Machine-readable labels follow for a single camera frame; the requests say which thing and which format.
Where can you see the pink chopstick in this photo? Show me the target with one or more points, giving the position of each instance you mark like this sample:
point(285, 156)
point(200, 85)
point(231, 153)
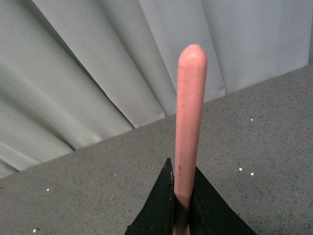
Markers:
point(192, 67)

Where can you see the white pleated curtain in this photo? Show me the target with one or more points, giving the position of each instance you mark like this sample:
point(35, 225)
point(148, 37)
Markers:
point(77, 72)

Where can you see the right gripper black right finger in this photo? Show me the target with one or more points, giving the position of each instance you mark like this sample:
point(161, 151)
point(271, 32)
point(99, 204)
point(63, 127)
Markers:
point(210, 214)

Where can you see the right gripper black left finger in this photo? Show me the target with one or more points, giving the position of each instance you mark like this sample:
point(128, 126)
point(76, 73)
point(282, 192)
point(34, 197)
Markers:
point(157, 215)

